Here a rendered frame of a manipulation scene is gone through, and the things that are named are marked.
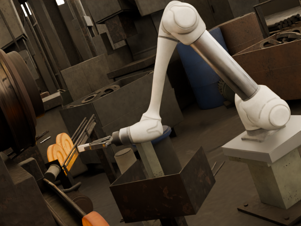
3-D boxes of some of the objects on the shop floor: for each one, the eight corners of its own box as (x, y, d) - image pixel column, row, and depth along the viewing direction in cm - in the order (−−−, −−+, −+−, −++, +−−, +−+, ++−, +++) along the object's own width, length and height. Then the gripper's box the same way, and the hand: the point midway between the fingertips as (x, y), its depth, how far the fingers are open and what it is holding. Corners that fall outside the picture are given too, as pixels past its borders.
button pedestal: (169, 221, 255) (132, 132, 244) (153, 213, 277) (118, 130, 266) (190, 208, 262) (154, 121, 251) (172, 201, 283) (138, 120, 272)
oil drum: (253, 91, 498) (229, 22, 482) (224, 93, 552) (201, 31, 536) (286, 73, 522) (264, 6, 506) (255, 77, 575) (234, 16, 559)
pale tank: (51, 123, 996) (-32, -59, 916) (43, 123, 1079) (-33, -44, 999) (84, 108, 1033) (7, -68, 953) (74, 108, 1115) (3, -54, 1035)
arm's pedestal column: (285, 177, 251) (269, 132, 245) (341, 189, 215) (324, 136, 209) (237, 210, 235) (219, 162, 230) (288, 228, 199) (268, 172, 194)
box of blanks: (122, 174, 387) (89, 99, 373) (78, 173, 451) (49, 109, 437) (189, 128, 450) (163, 63, 437) (143, 133, 514) (119, 76, 500)
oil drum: (217, 110, 481) (190, 38, 465) (190, 110, 535) (165, 46, 519) (253, 90, 505) (229, 21, 489) (224, 92, 558) (201, 30, 542)
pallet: (309, 24, 894) (305, 10, 888) (279, 37, 874) (275, 23, 869) (277, 31, 1008) (273, 18, 1003) (250, 42, 989) (246, 30, 984)
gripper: (121, 148, 201) (77, 160, 205) (126, 140, 213) (84, 151, 217) (117, 134, 199) (72, 146, 203) (122, 127, 212) (79, 138, 216)
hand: (84, 147), depth 210 cm, fingers closed
